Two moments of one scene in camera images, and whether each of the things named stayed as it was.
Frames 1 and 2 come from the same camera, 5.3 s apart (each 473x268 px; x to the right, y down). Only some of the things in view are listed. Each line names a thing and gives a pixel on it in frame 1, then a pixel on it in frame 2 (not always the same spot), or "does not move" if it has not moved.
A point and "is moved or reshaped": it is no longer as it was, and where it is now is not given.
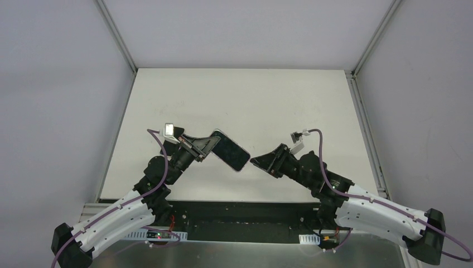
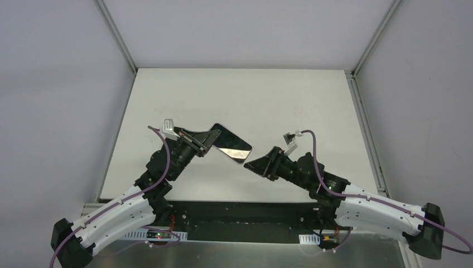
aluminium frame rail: [91, 209] does not move
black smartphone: [229, 152] is moved or reshaped
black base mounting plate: [245, 221] does not move
